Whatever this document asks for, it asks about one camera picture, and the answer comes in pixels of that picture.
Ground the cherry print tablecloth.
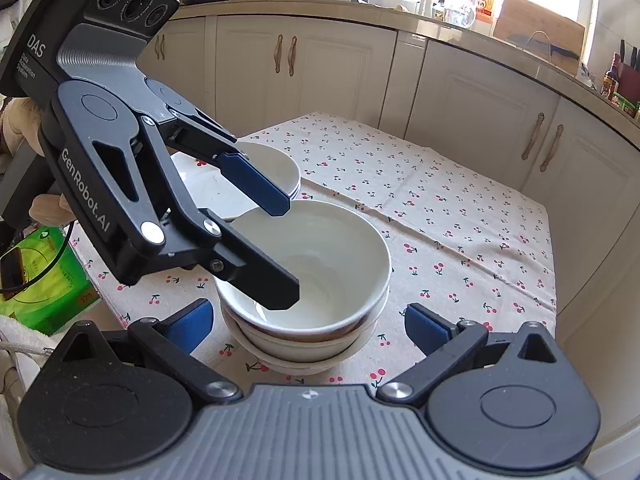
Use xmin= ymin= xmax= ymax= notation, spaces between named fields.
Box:
xmin=65 ymin=111 xmax=558 ymax=392

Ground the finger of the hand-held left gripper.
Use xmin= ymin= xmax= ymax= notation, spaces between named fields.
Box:
xmin=160 ymin=109 xmax=292 ymax=217
xmin=54 ymin=116 xmax=302 ymax=312

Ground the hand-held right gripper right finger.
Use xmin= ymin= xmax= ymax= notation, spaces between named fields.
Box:
xmin=376 ymin=302 xmax=571 ymax=407

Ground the person's left hand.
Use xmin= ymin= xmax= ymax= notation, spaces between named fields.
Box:
xmin=0 ymin=97 xmax=69 ymax=222

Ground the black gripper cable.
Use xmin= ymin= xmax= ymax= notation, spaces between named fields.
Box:
xmin=0 ymin=219 xmax=77 ymax=296

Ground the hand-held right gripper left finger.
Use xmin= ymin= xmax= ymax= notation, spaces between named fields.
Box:
xmin=47 ymin=299 xmax=242 ymax=405

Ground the black cleaver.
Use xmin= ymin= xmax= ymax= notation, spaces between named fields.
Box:
xmin=507 ymin=33 xmax=583 ymax=61

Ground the green tissue pack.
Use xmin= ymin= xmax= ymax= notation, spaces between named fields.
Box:
xmin=0 ymin=225 xmax=101 ymax=337

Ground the white cloth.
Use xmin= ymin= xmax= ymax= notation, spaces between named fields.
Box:
xmin=0 ymin=312 xmax=56 ymax=411

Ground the white floral bowl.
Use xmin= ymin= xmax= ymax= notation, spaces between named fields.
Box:
xmin=214 ymin=199 xmax=392 ymax=338
xmin=230 ymin=327 xmax=377 ymax=377
xmin=221 ymin=287 xmax=390 ymax=362

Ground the dark sauce bottle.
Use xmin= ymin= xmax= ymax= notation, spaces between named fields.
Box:
xmin=601 ymin=65 xmax=621 ymax=102

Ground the glass pitcher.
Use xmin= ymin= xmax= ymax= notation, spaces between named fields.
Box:
xmin=442 ymin=4 xmax=477 ymax=28

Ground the wooden cutting board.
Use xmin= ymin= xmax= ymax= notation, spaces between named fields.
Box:
xmin=492 ymin=0 xmax=587 ymax=78

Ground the knife block with knives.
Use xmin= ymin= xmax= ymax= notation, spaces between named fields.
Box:
xmin=612 ymin=40 xmax=640 ymax=96

